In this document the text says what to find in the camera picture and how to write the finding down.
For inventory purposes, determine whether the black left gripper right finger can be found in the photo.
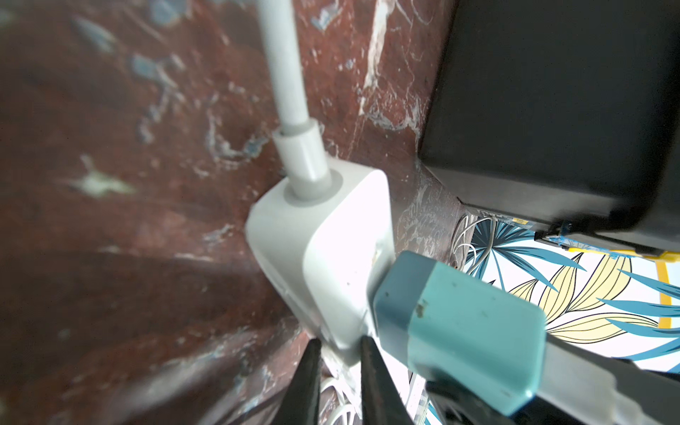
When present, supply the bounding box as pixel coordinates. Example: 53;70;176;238
361;336;414;425

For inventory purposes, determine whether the white power strip cord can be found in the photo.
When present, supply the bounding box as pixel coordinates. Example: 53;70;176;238
256;0;333;202

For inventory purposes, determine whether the white charging cable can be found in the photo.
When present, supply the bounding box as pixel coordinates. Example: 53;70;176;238
535;334;680;425

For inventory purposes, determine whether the yellow black toolbox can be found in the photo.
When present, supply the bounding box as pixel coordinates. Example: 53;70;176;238
419;1;679;254

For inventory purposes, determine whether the white power strip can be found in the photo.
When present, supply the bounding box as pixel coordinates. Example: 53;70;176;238
244;159;395;368

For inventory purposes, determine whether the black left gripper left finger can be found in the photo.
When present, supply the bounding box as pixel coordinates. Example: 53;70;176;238
272;338;322;425

